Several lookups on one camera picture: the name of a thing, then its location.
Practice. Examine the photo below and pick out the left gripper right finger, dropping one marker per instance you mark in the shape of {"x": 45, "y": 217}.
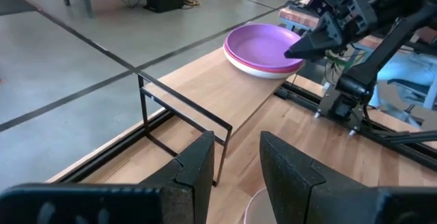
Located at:
{"x": 324, "y": 203}

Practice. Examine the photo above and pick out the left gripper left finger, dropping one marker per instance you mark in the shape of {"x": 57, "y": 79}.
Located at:
{"x": 136, "y": 203}

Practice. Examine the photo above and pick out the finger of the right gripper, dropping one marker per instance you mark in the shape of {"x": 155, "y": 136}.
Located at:
{"x": 317, "y": 44}

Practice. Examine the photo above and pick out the purple plate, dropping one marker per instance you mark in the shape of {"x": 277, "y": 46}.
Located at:
{"x": 259, "y": 43}

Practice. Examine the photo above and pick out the white plate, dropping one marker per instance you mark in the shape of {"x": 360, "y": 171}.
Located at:
{"x": 259, "y": 74}

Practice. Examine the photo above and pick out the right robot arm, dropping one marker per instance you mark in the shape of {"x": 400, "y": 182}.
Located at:
{"x": 385, "y": 50}

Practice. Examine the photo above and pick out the wooden workbench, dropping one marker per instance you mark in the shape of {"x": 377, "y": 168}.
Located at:
{"x": 297, "y": 17}

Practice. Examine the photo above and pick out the cream plate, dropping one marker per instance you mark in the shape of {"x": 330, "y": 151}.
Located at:
{"x": 259, "y": 210}

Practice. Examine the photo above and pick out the person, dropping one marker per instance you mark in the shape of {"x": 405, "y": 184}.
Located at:
{"x": 409, "y": 70}

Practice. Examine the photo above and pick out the black table edge rail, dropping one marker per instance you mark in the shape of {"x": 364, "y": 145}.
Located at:
{"x": 112, "y": 149}

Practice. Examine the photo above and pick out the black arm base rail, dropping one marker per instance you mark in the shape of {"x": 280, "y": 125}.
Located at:
{"x": 403, "y": 149}

